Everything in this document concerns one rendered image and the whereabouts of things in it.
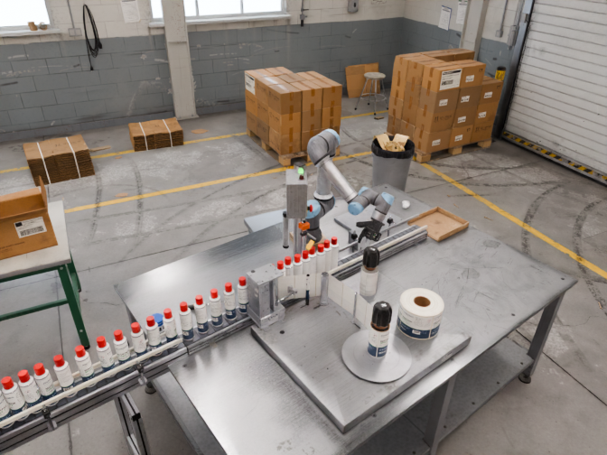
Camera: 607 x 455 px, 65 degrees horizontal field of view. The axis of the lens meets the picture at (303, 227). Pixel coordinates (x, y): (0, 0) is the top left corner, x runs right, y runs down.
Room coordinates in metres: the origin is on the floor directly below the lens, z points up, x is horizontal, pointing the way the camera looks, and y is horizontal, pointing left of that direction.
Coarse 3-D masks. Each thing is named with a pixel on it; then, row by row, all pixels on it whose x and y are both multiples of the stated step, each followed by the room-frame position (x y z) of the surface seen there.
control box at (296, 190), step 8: (288, 176) 2.08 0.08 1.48; (296, 176) 2.08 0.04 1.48; (304, 176) 2.09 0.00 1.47; (288, 184) 2.00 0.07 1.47; (296, 184) 2.00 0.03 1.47; (304, 184) 2.00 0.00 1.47; (288, 192) 2.00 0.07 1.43; (296, 192) 2.00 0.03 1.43; (304, 192) 2.00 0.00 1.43; (288, 200) 2.00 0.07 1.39; (296, 200) 2.00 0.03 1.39; (304, 200) 2.00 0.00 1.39; (288, 208) 2.00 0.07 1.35; (296, 208) 2.00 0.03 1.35; (304, 208) 2.00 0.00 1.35; (288, 216) 2.00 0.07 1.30; (296, 216) 2.00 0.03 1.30; (304, 216) 2.00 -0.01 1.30
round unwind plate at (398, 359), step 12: (360, 336) 1.61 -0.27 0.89; (396, 336) 1.62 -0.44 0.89; (348, 348) 1.53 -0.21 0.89; (360, 348) 1.54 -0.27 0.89; (396, 348) 1.54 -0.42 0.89; (408, 348) 1.54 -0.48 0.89; (348, 360) 1.47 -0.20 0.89; (360, 360) 1.47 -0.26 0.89; (372, 360) 1.47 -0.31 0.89; (384, 360) 1.47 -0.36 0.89; (396, 360) 1.47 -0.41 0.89; (408, 360) 1.47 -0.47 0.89; (360, 372) 1.40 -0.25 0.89; (372, 372) 1.40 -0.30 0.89; (384, 372) 1.40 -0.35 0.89; (396, 372) 1.41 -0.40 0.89
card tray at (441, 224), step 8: (440, 208) 2.87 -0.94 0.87; (424, 216) 2.81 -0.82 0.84; (432, 216) 2.82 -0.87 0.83; (440, 216) 2.82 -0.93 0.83; (448, 216) 2.81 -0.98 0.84; (456, 216) 2.76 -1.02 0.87; (408, 224) 2.71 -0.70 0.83; (416, 224) 2.71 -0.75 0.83; (424, 224) 2.71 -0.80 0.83; (432, 224) 2.71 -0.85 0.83; (440, 224) 2.71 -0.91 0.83; (448, 224) 2.71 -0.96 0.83; (456, 224) 2.72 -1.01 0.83; (464, 224) 2.66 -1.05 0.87; (432, 232) 2.61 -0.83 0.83; (440, 232) 2.61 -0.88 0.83; (448, 232) 2.56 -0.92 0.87; (456, 232) 2.62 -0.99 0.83; (440, 240) 2.51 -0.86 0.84
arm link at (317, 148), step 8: (312, 144) 2.43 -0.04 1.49; (320, 144) 2.43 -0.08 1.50; (312, 152) 2.41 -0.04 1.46; (320, 152) 2.40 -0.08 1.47; (312, 160) 2.40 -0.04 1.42; (320, 160) 2.37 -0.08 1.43; (328, 160) 2.39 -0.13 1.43; (320, 168) 2.38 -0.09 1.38; (328, 168) 2.36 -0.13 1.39; (336, 168) 2.37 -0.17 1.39; (328, 176) 2.35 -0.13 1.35; (336, 176) 2.34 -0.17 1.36; (336, 184) 2.32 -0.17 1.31; (344, 184) 2.32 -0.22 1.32; (344, 192) 2.30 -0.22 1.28; (352, 192) 2.30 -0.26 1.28; (352, 200) 2.27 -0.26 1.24; (360, 200) 2.28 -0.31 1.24; (368, 200) 2.31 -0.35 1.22; (352, 208) 2.24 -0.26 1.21; (360, 208) 2.24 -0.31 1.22
